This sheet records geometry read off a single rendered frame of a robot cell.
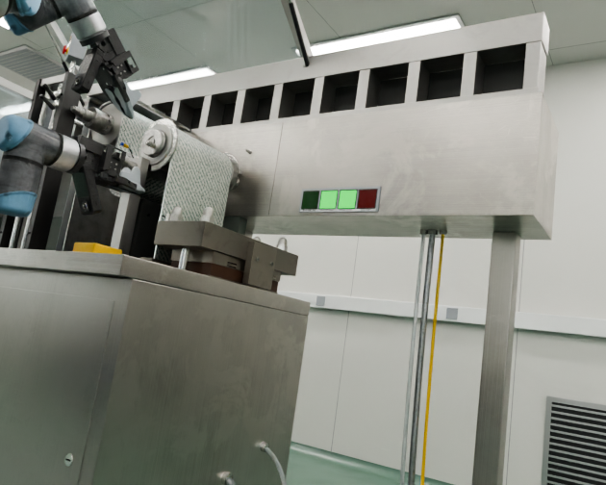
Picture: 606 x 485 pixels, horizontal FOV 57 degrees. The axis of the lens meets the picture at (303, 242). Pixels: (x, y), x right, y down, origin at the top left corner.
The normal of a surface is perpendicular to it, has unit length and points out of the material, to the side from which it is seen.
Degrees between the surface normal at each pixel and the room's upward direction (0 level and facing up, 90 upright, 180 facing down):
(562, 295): 90
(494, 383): 90
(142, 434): 90
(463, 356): 90
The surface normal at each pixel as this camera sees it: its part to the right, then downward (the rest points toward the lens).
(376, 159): -0.53, -0.22
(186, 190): 0.84, 0.03
